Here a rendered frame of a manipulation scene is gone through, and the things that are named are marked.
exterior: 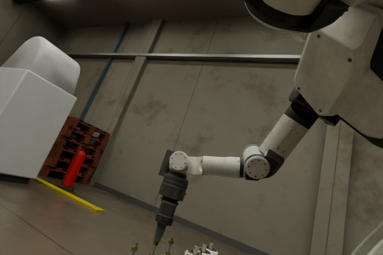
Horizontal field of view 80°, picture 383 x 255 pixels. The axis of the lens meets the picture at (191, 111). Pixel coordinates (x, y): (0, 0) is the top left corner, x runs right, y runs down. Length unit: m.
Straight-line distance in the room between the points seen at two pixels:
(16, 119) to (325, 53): 2.84
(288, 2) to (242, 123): 3.59
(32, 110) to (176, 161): 2.42
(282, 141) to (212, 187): 2.97
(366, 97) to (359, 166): 3.12
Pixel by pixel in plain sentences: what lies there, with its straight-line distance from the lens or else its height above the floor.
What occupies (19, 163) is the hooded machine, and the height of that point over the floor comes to 0.21.
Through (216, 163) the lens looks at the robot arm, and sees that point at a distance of 0.80.
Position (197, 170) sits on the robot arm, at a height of 0.59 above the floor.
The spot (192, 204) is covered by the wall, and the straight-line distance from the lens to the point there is 3.78.
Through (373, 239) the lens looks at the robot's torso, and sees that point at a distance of 0.57.
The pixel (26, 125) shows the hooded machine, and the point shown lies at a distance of 3.04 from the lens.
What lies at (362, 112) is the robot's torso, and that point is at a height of 0.76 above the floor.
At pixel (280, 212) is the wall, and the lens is 3.48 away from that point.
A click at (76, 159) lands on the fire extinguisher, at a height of 0.41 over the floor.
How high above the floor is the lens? 0.52
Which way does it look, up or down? 18 degrees up
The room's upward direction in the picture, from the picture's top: 19 degrees clockwise
